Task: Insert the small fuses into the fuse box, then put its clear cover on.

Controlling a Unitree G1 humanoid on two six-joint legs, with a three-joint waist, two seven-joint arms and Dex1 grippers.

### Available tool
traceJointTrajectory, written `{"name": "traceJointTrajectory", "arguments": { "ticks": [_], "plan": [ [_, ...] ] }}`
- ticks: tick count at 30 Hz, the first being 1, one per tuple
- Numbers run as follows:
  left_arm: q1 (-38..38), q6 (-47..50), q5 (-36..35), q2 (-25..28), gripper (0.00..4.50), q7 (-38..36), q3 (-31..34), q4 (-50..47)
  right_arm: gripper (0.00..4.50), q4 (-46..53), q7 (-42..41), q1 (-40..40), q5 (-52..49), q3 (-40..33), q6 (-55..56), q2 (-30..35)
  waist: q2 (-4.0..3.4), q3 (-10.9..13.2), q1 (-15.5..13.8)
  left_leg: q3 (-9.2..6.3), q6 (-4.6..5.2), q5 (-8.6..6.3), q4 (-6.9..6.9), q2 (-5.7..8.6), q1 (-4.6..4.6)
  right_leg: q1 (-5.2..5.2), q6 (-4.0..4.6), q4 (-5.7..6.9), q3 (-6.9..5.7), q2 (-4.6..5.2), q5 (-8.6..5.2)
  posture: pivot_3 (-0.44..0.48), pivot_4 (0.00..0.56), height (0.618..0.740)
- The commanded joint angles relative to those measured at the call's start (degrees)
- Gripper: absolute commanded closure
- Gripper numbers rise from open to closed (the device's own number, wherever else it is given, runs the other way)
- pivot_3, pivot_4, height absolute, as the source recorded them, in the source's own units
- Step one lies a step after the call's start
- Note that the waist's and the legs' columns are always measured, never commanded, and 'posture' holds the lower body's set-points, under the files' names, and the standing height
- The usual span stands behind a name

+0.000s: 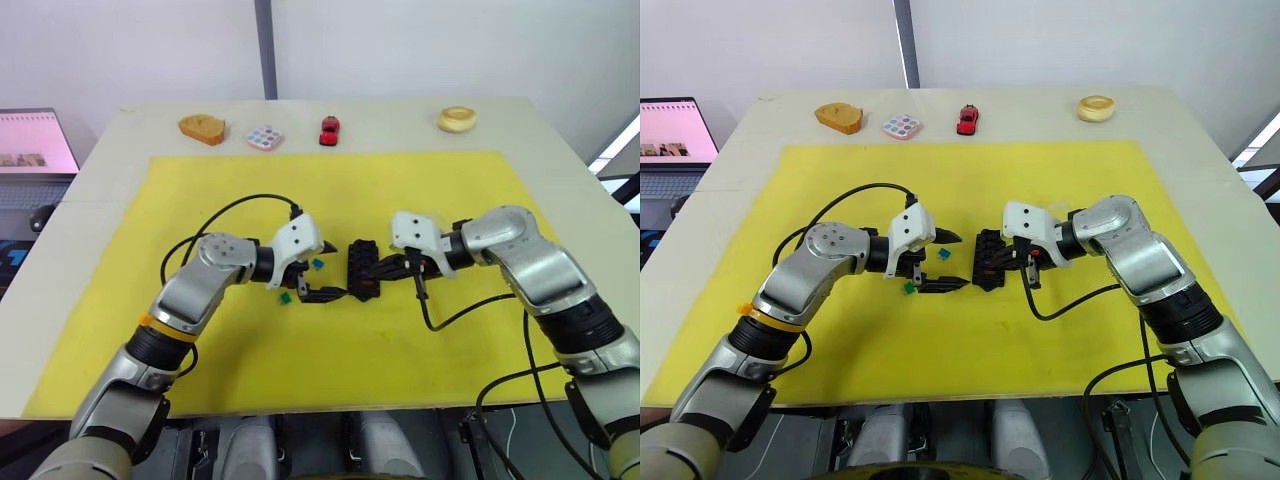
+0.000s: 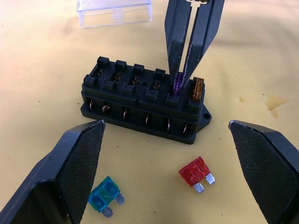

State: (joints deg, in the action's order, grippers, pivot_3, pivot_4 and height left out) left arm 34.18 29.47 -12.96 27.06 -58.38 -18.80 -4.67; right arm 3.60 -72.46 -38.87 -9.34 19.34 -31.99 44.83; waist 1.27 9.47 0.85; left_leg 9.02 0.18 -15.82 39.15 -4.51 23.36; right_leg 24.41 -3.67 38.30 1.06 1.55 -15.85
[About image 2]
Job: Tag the brown blade fuse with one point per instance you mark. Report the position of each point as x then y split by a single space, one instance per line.
197 91

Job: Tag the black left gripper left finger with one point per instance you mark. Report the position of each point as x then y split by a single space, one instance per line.
58 175

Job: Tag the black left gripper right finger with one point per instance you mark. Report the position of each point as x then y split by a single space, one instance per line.
268 175

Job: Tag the purple blade fuse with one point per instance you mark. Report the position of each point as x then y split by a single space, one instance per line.
177 84

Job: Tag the yellow mat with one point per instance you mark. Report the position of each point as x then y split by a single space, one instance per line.
149 158

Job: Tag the blue blade fuse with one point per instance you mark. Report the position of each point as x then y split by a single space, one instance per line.
102 193

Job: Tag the red blade fuse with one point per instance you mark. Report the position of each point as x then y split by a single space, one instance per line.
194 172

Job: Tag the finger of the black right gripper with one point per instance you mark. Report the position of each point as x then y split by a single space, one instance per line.
206 30
176 35

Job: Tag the black fuse box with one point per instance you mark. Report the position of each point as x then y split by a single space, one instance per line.
140 109

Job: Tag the clear plastic fuse box cover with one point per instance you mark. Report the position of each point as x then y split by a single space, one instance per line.
116 14

